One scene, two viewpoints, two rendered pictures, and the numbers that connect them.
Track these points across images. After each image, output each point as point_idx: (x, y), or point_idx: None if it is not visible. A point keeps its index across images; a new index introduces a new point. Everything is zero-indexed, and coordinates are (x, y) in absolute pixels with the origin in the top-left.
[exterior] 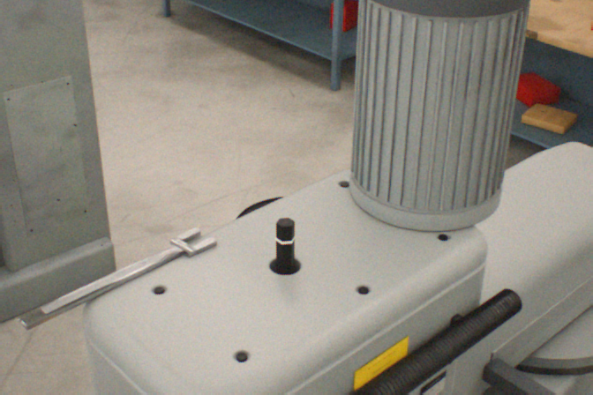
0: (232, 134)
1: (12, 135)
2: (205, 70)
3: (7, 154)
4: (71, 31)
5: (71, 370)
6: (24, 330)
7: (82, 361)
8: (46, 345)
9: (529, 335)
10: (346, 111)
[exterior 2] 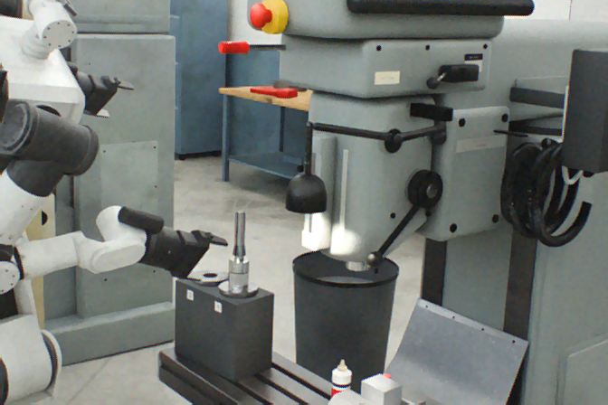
0: (284, 257)
1: (102, 184)
2: (259, 215)
3: (96, 202)
4: (163, 101)
5: (129, 400)
6: (87, 372)
7: (141, 395)
8: (108, 382)
9: (544, 87)
10: None
